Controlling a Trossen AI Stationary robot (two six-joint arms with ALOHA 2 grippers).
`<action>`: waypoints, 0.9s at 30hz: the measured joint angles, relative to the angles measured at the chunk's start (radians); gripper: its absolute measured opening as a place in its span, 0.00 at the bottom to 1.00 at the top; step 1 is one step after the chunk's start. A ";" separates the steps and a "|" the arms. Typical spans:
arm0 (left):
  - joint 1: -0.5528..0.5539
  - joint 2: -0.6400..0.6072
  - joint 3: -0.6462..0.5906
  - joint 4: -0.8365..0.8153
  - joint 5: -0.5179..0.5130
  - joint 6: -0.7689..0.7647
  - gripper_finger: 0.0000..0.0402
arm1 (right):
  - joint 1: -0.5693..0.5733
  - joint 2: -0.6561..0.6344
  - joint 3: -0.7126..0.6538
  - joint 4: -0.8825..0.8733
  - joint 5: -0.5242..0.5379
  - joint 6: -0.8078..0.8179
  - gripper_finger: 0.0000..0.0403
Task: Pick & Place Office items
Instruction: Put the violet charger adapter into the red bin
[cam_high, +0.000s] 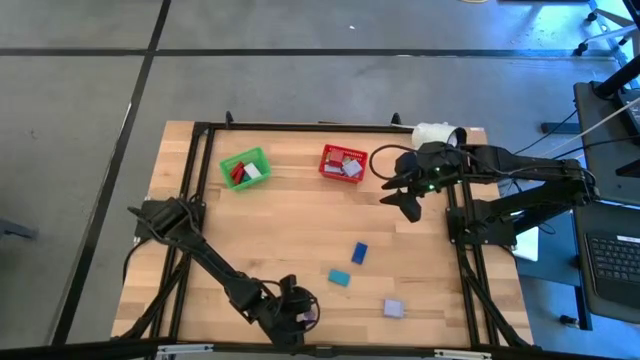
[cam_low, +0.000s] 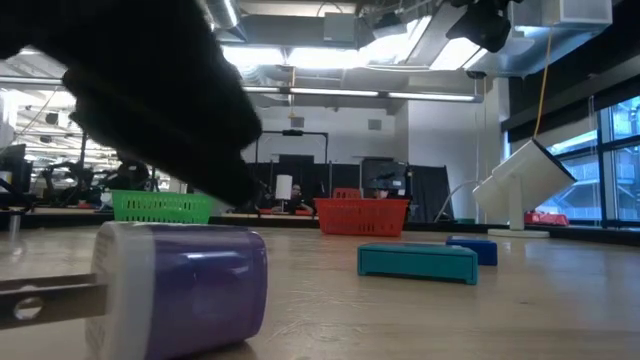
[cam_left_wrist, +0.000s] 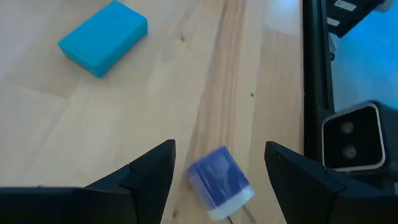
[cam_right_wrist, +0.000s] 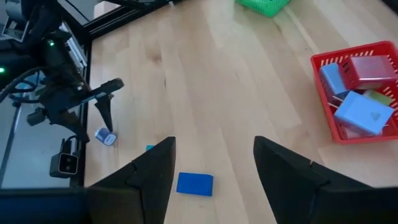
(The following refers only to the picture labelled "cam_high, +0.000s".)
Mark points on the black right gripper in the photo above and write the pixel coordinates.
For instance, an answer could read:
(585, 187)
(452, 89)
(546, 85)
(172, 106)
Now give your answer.
(432, 162)

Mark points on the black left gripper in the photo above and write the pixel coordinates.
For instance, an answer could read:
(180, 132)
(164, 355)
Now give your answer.
(280, 310)

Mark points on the dark blue rectangular block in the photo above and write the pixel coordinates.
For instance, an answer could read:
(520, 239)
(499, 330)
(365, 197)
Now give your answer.
(359, 253)

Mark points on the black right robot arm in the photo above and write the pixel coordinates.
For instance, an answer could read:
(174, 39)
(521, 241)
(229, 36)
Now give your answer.
(530, 167)

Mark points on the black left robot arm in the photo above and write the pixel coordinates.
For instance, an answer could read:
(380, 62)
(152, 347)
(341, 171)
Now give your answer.
(215, 260)

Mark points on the red plastic basket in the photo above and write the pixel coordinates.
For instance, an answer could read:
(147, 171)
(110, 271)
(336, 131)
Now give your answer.
(327, 150)

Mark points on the white paper sheet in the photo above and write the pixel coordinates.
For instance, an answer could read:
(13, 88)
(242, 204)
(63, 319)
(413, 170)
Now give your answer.
(527, 245)

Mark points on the green plastic basket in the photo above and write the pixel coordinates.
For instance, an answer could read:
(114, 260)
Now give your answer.
(230, 184)

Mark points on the black side table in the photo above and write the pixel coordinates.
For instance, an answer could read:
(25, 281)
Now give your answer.
(605, 150)

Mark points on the black laptop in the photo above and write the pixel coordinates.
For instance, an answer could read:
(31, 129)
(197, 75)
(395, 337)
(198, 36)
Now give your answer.
(615, 260)

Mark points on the silver chair base with casters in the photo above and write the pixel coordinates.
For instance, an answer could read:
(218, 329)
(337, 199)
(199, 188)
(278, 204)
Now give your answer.
(607, 32)

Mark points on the grey chair leg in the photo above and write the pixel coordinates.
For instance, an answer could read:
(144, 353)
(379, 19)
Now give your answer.
(17, 230)

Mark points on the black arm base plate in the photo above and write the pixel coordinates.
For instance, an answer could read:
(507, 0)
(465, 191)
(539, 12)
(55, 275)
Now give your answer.
(145, 233)
(506, 237)

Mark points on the black aluminium table frame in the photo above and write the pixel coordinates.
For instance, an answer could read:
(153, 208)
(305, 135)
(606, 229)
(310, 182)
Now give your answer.
(300, 127)

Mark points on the black rail with silver brackets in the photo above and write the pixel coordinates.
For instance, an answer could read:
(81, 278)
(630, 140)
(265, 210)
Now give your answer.
(75, 350)

